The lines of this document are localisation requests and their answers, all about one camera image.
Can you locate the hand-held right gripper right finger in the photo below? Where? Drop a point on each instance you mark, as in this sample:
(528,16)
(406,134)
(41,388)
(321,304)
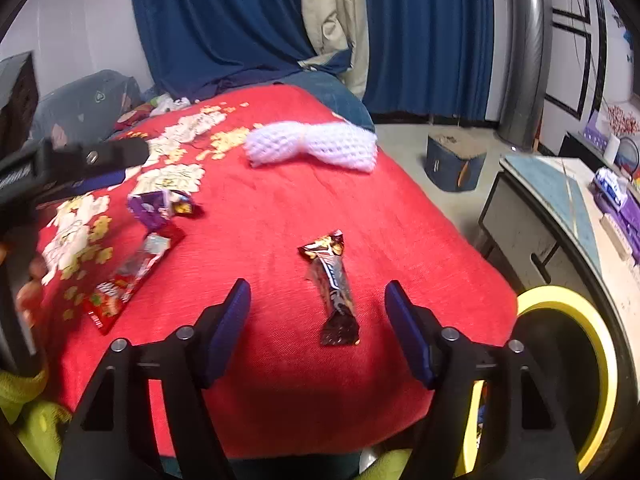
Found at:
(405,320)

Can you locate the purple snack packet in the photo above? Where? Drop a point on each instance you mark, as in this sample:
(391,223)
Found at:
(160,205)

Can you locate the purple storage box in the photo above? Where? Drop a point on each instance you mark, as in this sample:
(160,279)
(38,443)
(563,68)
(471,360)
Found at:
(597,127)

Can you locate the person's left hand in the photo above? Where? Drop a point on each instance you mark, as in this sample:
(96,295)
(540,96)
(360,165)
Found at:
(31,285)

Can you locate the red flower decoration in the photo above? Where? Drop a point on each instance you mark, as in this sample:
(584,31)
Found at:
(621,119)

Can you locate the grey column air conditioner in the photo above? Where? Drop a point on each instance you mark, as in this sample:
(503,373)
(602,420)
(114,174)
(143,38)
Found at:
(525,50)

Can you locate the yellow rimmed bin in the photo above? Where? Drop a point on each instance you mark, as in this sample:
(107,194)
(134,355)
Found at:
(595,340)

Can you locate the blue curtain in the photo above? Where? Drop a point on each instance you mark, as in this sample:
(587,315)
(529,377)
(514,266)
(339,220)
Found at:
(220,25)
(425,35)

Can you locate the white cup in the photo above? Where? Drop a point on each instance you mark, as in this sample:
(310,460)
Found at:
(612,146)

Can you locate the beige curtain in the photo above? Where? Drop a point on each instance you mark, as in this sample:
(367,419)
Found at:
(335,20)

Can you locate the red snack packet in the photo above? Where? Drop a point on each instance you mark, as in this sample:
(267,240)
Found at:
(125,285)

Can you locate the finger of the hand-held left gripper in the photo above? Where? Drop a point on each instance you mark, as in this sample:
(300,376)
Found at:
(95,180)
(100,152)

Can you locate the dark chocolate bar wrapper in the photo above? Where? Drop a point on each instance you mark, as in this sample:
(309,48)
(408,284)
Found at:
(332,285)

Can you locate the red floral blanket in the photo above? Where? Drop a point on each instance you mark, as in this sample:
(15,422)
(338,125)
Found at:
(280,200)

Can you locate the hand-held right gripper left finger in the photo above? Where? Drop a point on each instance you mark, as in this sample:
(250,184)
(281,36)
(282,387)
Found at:
(227,320)

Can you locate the blue-grey bed sheet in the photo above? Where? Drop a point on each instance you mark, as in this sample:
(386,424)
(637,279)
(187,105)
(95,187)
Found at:
(335,97)

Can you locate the white foam net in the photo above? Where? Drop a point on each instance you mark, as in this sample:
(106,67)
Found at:
(310,145)

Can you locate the blue cardboard box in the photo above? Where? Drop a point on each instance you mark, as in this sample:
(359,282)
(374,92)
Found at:
(455,160)

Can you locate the grey pillow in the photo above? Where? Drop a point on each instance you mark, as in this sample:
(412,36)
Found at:
(85,107)

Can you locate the purple tissue box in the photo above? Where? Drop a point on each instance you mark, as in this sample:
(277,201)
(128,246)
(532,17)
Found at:
(612,187)

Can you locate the white crumpled cloth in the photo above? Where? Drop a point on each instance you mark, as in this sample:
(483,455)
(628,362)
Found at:
(167,104)

